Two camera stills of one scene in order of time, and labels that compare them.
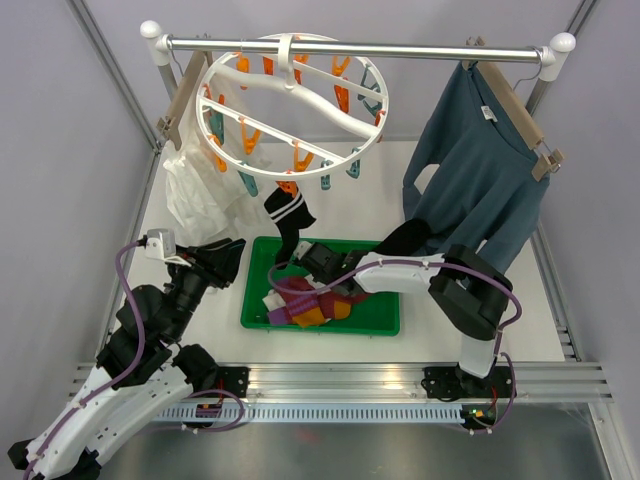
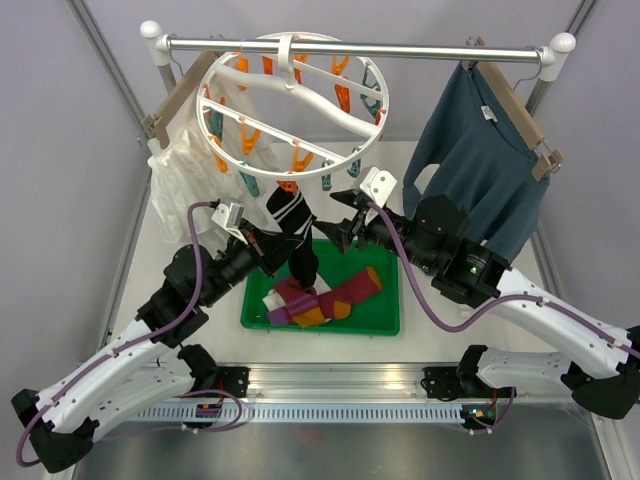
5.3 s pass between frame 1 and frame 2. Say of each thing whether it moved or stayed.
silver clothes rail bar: stayed
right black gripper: moved
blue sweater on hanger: stayed
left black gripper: moved
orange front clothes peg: stayed
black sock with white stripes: moved
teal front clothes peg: stayed
